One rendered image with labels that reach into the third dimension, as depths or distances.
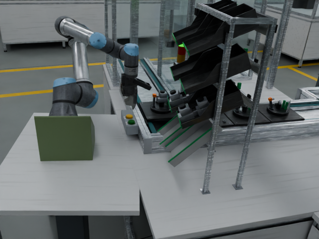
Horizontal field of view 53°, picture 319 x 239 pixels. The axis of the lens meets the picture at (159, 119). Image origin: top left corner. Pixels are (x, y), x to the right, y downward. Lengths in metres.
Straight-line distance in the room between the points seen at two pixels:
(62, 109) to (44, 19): 5.04
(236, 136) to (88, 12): 5.22
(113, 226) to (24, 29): 4.82
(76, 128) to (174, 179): 0.55
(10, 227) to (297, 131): 2.11
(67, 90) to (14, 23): 4.98
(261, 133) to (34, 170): 1.28
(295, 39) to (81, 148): 5.61
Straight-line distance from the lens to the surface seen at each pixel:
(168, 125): 1.68
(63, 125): 1.65
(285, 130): 2.11
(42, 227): 2.65
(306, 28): 6.62
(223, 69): 1.27
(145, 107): 2.04
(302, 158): 2.01
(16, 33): 6.68
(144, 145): 1.75
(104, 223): 2.60
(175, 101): 1.54
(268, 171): 1.81
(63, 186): 1.60
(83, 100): 1.80
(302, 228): 1.70
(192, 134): 1.55
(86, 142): 1.69
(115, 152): 1.80
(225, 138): 1.92
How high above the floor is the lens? 1.87
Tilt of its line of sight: 28 degrees down
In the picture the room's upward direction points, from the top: 4 degrees clockwise
